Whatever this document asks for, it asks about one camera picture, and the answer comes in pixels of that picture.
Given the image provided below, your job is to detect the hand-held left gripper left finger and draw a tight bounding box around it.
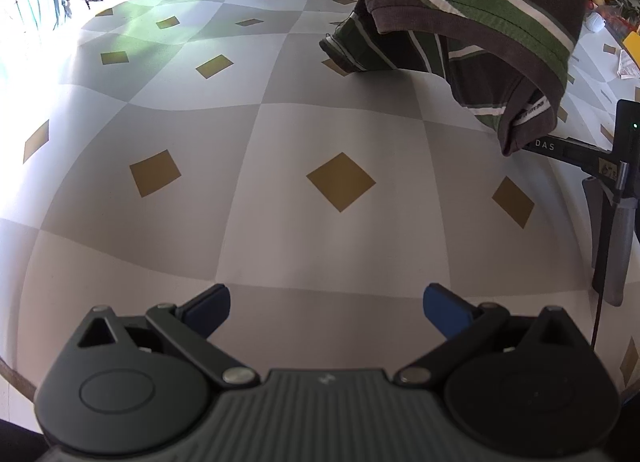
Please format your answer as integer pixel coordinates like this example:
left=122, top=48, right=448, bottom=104
left=76, top=284, right=261, bottom=389

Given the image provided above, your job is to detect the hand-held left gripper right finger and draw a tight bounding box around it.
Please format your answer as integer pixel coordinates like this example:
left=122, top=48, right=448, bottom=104
left=395, top=283, right=581, bottom=389

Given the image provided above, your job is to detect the paper receipt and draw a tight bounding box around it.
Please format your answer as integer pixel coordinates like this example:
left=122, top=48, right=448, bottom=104
left=616, top=48, right=640, bottom=81

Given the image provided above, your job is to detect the yellow board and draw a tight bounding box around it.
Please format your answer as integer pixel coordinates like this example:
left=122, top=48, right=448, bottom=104
left=621, top=26, right=640, bottom=67

